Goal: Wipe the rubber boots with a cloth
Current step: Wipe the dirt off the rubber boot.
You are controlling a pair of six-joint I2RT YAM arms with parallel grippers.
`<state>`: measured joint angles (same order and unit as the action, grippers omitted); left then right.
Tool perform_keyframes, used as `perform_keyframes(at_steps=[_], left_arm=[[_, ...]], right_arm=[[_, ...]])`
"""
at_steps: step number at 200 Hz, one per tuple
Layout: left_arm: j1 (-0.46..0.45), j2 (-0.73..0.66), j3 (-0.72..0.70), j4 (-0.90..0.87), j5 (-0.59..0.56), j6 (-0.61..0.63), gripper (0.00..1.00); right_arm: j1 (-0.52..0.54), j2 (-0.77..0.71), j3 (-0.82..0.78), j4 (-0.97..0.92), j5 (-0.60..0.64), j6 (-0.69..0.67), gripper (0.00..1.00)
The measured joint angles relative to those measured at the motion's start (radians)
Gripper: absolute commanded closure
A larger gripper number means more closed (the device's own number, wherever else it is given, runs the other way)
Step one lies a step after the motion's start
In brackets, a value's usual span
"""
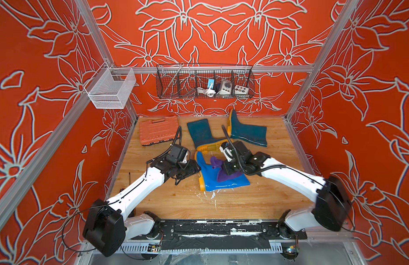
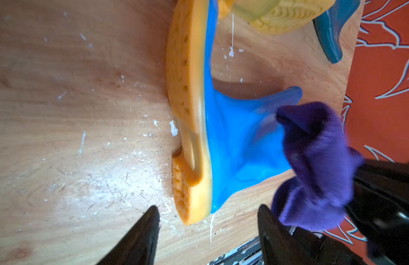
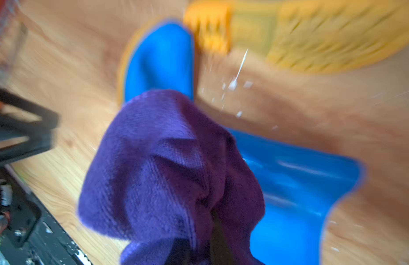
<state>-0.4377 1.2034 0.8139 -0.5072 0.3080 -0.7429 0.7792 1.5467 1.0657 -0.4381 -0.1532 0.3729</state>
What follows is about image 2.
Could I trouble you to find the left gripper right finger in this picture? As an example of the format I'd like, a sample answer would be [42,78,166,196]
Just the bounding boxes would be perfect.
[258,204,365,265]

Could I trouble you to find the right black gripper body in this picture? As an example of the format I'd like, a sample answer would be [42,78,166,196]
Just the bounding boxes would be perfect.
[345,160,409,265]

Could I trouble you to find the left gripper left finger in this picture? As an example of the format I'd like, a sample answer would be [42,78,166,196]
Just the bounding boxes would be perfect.
[98,205,160,265]

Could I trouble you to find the purple cloth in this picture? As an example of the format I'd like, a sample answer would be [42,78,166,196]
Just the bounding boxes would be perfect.
[271,102,364,231]

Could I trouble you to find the bright blue rubber boot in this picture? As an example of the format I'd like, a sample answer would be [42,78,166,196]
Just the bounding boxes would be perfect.
[166,1,302,225]

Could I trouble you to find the teal boot with yellow sole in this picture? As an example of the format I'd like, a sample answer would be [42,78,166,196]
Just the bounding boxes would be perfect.
[218,0,360,64]

